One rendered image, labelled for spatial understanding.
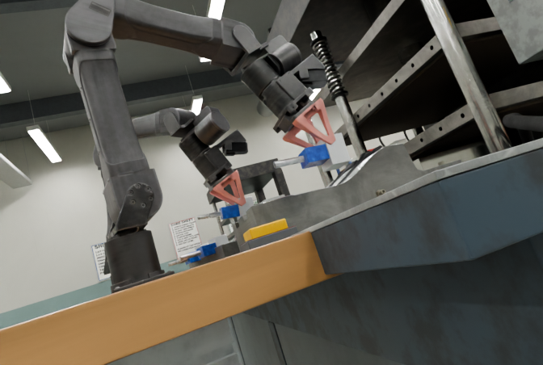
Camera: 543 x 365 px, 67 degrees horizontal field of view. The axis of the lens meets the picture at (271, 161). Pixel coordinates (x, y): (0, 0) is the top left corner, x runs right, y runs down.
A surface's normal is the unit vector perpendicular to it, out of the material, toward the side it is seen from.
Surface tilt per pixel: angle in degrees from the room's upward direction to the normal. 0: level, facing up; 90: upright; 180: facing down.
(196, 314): 90
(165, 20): 93
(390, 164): 90
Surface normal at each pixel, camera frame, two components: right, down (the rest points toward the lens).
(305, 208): 0.23, -0.29
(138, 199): 0.46, -0.34
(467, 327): -0.92, 0.24
